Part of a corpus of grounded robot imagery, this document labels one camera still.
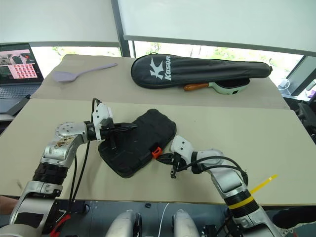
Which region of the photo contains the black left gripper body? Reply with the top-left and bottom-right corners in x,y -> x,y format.
100,118 -> 117,150

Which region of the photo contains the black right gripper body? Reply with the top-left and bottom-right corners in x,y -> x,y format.
169,152 -> 186,179

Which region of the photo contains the black plastic tool case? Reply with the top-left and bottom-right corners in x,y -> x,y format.
98,108 -> 178,179

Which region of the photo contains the silver rounded robot leg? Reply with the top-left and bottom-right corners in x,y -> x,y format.
172,209 -> 198,237
105,209 -> 143,237

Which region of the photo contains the purple silicone spatula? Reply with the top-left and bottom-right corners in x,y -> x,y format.
52,63 -> 119,83

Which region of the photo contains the black Kason racket bag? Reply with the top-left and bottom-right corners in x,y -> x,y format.
130,53 -> 273,89

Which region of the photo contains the open laptop computer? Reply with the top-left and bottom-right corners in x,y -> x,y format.
0,42 -> 45,114

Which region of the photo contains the white roller blind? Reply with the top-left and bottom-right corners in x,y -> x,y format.
0,0 -> 121,44
117,0 -> 316,53

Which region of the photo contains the person's dark trousered leg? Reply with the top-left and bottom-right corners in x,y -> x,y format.
272,206 -> 316,232

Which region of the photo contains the small white device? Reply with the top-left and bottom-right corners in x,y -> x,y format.
278,78 -> 291,90

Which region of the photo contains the black office chair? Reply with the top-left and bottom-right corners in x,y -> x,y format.
297,101 -> 316,144

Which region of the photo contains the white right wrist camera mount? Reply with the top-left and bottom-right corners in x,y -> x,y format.
169,135 -> 196,165

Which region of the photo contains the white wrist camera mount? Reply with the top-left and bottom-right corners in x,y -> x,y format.
169,135 -> 196,165
91,102 -> 114,140

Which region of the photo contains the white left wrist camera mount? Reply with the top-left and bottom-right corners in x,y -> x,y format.
91,102 -> 114,140

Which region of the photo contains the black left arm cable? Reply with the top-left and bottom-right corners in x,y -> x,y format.
68,97 -> 103,206

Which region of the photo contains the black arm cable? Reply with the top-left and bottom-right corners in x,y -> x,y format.
191,156 -> 249,184
68,97 -> 103,206

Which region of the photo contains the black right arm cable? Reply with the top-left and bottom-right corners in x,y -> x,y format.
191,156 -> 249,184

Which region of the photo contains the thin white floor cable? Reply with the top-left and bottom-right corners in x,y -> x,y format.
159,202 -> 170,237

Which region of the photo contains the dark window frame post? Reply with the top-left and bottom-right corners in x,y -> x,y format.
110,0 -> 136,58

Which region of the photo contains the black table frame bar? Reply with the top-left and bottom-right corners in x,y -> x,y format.
59,199 -> 91,214

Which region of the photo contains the yellow cable tie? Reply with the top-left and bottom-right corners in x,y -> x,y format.
226,173 -> 278,211

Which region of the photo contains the mint green wooden-handled pan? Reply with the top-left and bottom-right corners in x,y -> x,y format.
183,79 -> 251,96

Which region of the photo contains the red cable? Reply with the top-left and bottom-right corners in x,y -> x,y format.
51,214 -> 72,235

